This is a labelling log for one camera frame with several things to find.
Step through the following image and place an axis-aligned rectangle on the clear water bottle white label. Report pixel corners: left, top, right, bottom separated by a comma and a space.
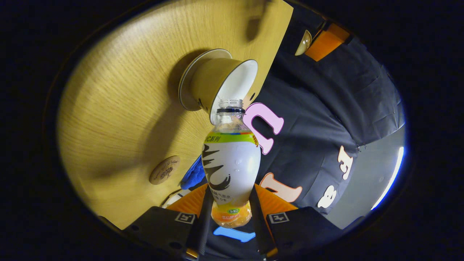
201, 99, 261, 229

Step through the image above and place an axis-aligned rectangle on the round brown coaster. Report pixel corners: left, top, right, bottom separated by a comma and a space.
149, 156, 181, 185

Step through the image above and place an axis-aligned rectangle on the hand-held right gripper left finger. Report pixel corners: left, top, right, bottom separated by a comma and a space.
123, 183, 214, 260

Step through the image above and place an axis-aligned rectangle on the blue towel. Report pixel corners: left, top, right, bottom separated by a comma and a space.
180, 155, 207, 190

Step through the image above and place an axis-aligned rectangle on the white toaster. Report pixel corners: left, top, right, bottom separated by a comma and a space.
161, 190, 193, 209

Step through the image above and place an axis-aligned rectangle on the cream ceramic saucer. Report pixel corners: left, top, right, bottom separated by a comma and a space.
178, 49, 233, 112

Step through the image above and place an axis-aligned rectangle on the cream teacup lid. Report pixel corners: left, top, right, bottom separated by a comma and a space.
295, 30, 312, 56

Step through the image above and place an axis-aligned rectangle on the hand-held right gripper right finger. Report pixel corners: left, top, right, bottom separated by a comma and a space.
249, 183, 366, 260

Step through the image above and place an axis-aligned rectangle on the cream ceramic teacup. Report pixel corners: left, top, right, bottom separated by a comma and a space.
190, 58, 258, 125

